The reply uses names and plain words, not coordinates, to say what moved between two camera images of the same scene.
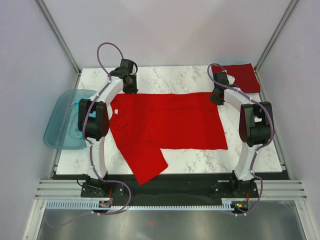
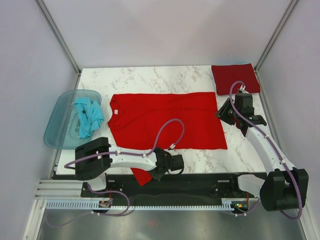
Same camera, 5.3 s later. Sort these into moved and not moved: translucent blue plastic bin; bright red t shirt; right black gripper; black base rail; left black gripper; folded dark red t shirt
Moved: right black gripper; left black gripper
Not moved: bright red t shirt; black base rail; folded dark red t shirt; translucent blue plastic bin
